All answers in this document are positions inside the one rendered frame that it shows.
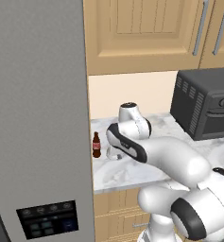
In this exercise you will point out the black countertop oven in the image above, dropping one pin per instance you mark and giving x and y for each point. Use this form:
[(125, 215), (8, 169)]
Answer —
[(192, 94)]

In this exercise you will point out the grey fridge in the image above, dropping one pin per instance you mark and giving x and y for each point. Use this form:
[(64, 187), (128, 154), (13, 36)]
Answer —
[(37, 104)]

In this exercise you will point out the black oven knob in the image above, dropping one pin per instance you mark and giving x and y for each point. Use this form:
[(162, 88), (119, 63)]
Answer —
[(223, 102)]

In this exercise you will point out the tan wooden drawer front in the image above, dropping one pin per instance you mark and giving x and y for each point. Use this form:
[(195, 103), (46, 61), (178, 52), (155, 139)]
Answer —
[(116, 201), (116, 228)]

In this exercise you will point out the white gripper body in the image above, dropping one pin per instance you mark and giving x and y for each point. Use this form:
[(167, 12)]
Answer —
[(112, 153)]

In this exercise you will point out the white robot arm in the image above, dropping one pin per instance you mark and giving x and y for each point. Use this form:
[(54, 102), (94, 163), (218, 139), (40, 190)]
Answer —
[(176, 157)]

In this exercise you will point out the brown cola bottle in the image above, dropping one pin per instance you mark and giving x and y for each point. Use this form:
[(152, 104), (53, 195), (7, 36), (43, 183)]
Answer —
[(96, 146)]

